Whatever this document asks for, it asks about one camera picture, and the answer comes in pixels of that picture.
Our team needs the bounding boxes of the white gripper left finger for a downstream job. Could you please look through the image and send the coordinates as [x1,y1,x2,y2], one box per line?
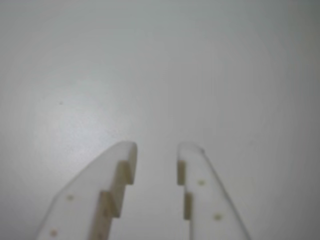
[36,141,138,240]

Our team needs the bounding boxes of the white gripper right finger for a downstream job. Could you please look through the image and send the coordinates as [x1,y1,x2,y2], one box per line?
[176,141,253,240]

